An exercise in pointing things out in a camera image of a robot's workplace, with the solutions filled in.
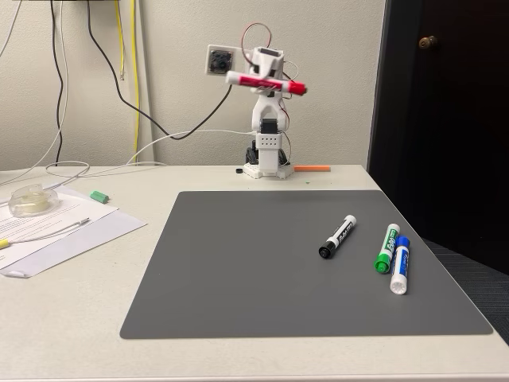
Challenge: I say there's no white camera box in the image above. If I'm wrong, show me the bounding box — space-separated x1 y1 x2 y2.
205 45 239 76

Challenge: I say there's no black camera cable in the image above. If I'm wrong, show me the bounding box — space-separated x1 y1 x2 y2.
86 0 234 141

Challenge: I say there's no white power cable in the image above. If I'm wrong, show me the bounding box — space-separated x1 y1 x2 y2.
45 129 259 178

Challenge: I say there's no red Expo marker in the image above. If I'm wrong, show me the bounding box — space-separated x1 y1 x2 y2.
225 71 309 97

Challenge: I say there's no black hanging cable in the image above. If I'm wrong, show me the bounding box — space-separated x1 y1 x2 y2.
50 0 64 165

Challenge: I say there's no dark wooden door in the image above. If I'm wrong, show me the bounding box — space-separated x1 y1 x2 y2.
367 0 509 275

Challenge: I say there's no long yellow cable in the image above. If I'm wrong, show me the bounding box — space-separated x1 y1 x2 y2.
132 0 141 164

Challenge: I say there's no blue Expo marker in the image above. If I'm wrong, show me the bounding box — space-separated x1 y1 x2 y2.
389 235 412 296

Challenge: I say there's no black Expo marker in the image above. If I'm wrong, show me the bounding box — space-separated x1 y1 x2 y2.
317 215 357 259

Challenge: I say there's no white printed paper sheet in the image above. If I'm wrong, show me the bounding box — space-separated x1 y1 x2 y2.
0 184 148 279

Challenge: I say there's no grey rectangular mat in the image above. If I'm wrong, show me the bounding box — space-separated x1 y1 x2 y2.
119 189 494 340

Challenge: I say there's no red arm wire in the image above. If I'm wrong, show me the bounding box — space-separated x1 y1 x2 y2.
242 22 275 67

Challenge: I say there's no green Expo marker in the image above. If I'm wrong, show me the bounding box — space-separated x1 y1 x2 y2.
373 223 401 275

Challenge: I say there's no short yellow cable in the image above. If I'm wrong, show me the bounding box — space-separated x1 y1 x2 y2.
114 0 126 82

